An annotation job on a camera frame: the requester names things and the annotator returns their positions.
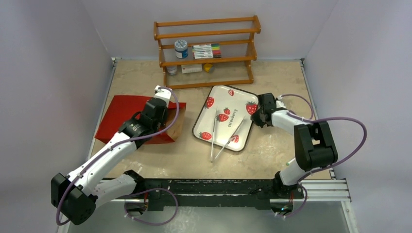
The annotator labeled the strawberry print white tray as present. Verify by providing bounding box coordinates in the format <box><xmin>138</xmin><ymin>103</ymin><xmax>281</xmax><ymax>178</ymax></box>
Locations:
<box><xmin>192</xmin><ymin>85</ymin><xmax>258</xmax><ymax>151</ymax></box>

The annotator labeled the red paper bag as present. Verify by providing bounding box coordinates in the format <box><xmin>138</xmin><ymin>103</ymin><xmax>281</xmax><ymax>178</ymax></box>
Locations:
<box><xmin>94</xmin><ymin>95</ymin><xmax>188</xmax><ymax>145</ymax></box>

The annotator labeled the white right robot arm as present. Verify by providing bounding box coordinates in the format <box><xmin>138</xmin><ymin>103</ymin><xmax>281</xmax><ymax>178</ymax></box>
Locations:
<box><xmin>251</xmin><ymin>93</ymin><xmax>338</xmax><ymax>198</ymax></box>

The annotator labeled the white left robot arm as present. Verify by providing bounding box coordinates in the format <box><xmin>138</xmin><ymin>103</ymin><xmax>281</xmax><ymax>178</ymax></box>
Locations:
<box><xmin>51</xmin><ymin>94</ymin><xmax>171</xmax><ymax>226</ymax></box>

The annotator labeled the orange wooden shelf rack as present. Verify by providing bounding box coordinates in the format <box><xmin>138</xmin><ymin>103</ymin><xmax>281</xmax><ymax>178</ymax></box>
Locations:
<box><xmin>153</xmin><ymin>15</ymin><xmax>261</xmax><ymax>89</ymax></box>

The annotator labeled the small white bottle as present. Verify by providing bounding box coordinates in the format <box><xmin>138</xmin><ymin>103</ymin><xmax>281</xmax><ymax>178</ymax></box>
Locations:
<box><xmin>166</xmin><ymin>66</ymin><xmax>178</xmax><ymax>75</ymax></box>

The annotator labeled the small white box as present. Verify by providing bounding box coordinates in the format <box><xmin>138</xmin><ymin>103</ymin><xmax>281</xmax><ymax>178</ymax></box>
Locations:
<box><xmin>181</xmin><ymin>64</ymin><xmax>202</xmax><ymax>74</ymax></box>

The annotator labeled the small yellow cube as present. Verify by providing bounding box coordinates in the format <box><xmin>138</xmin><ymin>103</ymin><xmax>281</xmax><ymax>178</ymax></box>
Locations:
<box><xmin>203</xmin><ymin>64</ymin><xmax>214</xmax><ymax>73</ymax></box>

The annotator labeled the blue label white jar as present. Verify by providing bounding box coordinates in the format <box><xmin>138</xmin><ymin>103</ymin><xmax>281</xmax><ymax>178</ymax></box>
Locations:
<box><xmin>174</xmin><ymin>39</ymin><xmax>188</xmax><ymax>59</ymax></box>

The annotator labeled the pack of coloured markers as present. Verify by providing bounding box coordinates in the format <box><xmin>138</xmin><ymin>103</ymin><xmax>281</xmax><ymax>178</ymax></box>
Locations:
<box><xmin>192</xmin><ymin>43</ymin><xmax>222</xmax><ymax>59</ymax></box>

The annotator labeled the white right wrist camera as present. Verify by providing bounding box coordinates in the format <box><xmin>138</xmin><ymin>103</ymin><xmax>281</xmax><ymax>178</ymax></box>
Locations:
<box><xmin>275</xmin><ymin>98</ymin><xmax>288</xmax><ymax>112</ymax></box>

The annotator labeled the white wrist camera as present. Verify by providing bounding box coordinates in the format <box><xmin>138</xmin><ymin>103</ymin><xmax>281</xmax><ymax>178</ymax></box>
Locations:
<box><xmin>275</xmin><ymin>98</ymin><xmax>288</xmax><ymax>112</ymax></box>
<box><xmin>154</xmin><ymin>85</ymin><xmax>172</xmax><ymax>104</ymax></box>

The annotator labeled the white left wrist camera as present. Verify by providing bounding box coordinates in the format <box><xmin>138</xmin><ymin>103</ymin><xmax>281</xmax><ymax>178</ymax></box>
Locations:
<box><xmin>154</xmin><ymin>85</ymin><xmax>172</xmax><ymax>104</ymax></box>

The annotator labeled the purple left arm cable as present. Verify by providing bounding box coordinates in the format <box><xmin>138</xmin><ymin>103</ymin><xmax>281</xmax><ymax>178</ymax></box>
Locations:
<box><xmin>55</xmin><ymin>86</ymin><xmax>180</xmax><ymax>226</ymax></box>

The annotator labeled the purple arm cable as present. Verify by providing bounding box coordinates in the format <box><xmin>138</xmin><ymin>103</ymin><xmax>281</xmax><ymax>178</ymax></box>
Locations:
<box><xmin>278</xmin><ymin>94</ymin><xmax>368</xmax><ymax>219</ymax></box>
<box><xmin>55</xmin><ymin>86</ymin><xmax>180</xmax><ymax>226</ymax></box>

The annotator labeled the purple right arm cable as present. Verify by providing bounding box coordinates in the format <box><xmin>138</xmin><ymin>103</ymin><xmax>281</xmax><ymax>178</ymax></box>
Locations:
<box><xmin>278</xmin><ymin>94</ymin><xmax>368</xmax><ymax>219</ymax></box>

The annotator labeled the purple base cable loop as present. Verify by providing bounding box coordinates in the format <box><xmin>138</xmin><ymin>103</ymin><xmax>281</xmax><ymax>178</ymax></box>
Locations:
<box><xmin>123</xmin><ymin>187</ymin><xmax>179</xmax><ymax>226</ymax></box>

